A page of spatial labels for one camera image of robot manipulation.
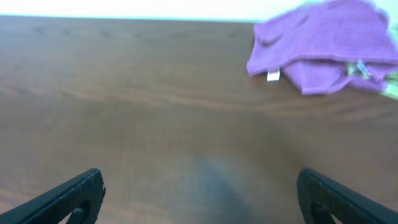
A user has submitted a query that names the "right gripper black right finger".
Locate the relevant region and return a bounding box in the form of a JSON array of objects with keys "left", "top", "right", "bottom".
[{"left": 297, "top": 168, "right": 397, "bottom": 224}]

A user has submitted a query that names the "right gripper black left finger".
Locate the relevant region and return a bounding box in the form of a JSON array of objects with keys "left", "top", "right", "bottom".
[{"left": 1, "top": 168, "right": 106, "bottom": 224}]

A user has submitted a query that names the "purple microfibre cloth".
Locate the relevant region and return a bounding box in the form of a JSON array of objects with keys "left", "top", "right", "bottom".
[{"left": 247, "top": 1, "right": 397, "bottom": 95}]

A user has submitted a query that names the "green microfibre cloth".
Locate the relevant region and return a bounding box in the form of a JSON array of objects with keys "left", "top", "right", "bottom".
[{"left": 346, "top": 26, "right": 398, "bottom": 100}]

